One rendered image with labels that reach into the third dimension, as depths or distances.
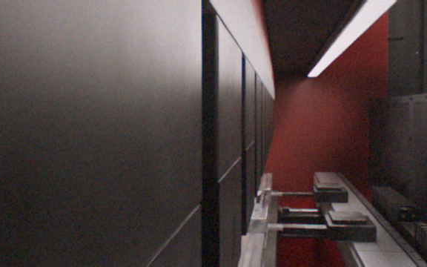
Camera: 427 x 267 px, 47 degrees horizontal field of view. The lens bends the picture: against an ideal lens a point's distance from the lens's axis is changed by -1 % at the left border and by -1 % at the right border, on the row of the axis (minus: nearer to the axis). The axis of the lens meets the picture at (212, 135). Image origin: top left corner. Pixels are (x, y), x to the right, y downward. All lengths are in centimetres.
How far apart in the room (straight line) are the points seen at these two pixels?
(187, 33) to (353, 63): 242
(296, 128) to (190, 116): 238
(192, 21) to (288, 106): 237
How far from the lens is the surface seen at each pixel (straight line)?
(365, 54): 259
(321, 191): 166
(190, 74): 17
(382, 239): 124
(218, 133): 25
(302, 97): 255
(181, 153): 16
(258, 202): 161
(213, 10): 24
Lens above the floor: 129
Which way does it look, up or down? 3 degrees down
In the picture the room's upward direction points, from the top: straight up
